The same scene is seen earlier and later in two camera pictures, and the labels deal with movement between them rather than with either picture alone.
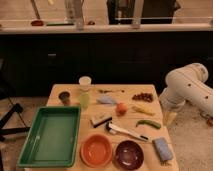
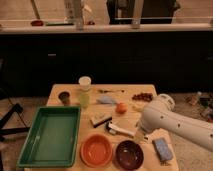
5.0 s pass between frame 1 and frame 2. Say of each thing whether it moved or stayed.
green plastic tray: stayed
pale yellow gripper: moved
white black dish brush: stayed
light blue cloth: stayed
